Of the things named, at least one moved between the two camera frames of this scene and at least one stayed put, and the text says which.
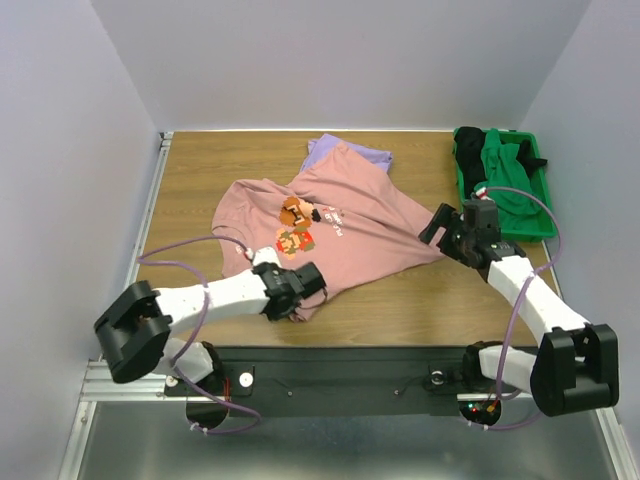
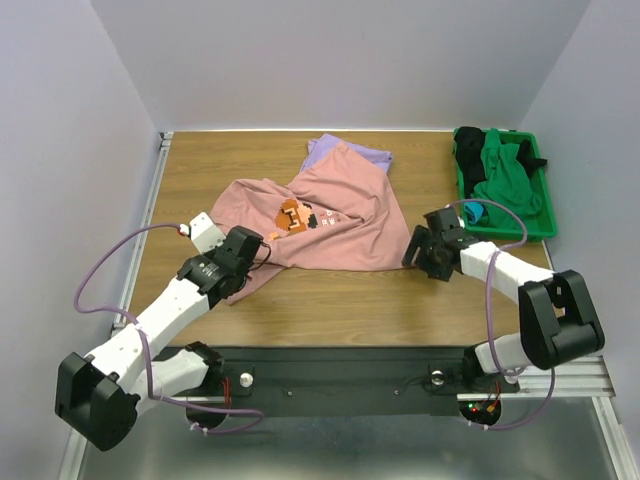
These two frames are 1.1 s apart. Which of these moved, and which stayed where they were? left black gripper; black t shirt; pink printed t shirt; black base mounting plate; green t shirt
Moved: pink printed t shirt; left black gripper
Stayed: black base mounting plate; green t shirt; black t shirt
